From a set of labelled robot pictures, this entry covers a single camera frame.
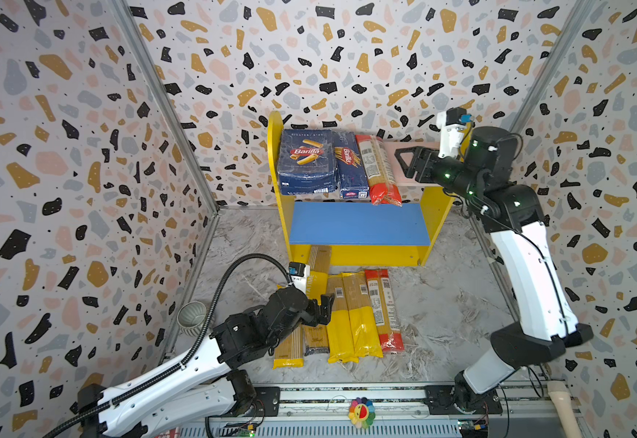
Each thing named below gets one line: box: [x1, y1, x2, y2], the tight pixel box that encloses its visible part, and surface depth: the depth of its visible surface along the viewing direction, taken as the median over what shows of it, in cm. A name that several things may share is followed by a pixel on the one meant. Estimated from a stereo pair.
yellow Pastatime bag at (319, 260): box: [306, 244, 333, 302], surface depth 100 cm
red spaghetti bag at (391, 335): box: [365, 268, 405, 354], surface depth 91 cm
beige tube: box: [546, 380, 582, 438], surface depth 73 cm
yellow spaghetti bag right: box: [342, 271, 384, 359], surface depth 89 cm
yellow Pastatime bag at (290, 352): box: [272, 323, 305, 370], surface depth 82 cm
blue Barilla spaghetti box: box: [332, 131, 370, 199], surface depth 73 cm
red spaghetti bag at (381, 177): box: [355, 134, 403, 208], surface depth 71 cm
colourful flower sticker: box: [348, 396, 376, 429], surface depth 73 cm
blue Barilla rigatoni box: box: [277, 128, 338, 196], surface depth 70 cm
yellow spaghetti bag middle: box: [326, 272, 358, 364], surface depth 87 cm
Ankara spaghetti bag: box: [303, 323, 331, 354], surface depth 85 cm
